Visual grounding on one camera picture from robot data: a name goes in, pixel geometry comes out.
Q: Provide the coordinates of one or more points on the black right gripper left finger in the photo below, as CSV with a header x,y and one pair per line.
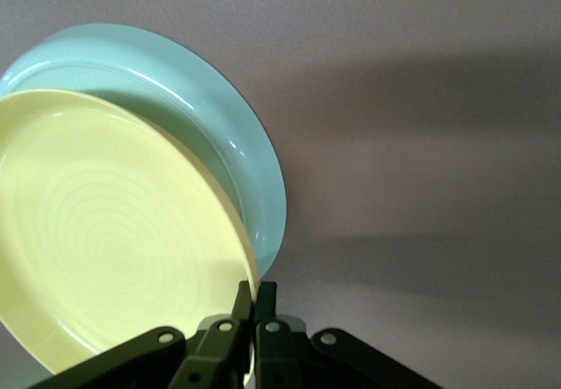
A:
x,y
206,354

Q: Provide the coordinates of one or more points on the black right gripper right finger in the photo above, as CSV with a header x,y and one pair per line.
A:
x,y
280,358

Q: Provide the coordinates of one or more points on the yellow plastic plate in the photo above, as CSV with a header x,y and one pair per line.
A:
x,y
109,231

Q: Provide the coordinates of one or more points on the pale green plastic plate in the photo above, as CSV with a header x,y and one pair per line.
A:
x,y
197,91

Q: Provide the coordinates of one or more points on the brown table cover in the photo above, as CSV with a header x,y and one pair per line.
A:
x,y
416,143

